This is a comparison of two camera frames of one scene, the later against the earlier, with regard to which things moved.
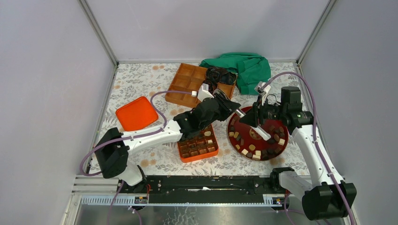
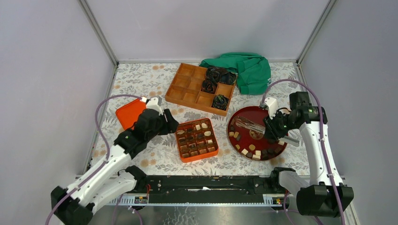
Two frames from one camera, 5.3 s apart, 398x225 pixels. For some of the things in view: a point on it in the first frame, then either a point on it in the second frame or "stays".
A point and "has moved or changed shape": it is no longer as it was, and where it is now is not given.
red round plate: x=247 y=143 stays
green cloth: x=253 y=71 stays
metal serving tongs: x=238 y=112 has moved or changed shape
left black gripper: x=226 y=107 -> x=172 y=124
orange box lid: x=137 y=114 stays
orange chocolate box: x=205 y=145 stays
